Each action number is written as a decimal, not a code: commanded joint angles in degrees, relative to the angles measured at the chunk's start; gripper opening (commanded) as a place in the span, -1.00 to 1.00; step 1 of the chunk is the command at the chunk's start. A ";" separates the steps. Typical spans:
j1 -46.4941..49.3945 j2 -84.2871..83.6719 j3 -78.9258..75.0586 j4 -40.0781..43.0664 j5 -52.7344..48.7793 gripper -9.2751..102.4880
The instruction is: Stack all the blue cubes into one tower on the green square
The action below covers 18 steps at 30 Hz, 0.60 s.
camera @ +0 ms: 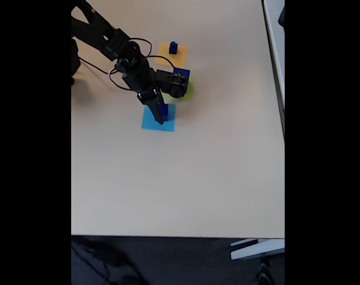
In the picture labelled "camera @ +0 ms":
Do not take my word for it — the white neighbouring table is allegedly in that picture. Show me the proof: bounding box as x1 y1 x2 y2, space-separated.
262 0 285 139

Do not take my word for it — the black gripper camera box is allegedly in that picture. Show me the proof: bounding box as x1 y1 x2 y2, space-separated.
155 68 188 99

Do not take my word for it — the light blue paper square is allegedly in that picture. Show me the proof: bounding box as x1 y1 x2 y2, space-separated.
141 102 177 133

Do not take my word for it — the orange paper square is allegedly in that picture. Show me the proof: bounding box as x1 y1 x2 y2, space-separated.
154 41 189 68

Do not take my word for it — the green paper square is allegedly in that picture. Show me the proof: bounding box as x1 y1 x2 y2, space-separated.
164 76 196 102

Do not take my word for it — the medium blue cube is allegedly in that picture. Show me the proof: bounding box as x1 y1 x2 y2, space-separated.
154 103 169 122

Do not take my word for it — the large blue cube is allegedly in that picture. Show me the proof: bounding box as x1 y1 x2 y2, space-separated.
173 67 191 90

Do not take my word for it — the black floor cable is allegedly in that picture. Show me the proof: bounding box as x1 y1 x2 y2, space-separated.
71 239 146 285

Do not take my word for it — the white table foot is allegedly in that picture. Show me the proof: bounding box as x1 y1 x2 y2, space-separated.
230 237 285 261

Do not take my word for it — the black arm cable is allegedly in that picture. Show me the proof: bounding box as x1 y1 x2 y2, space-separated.
108 37 153 91

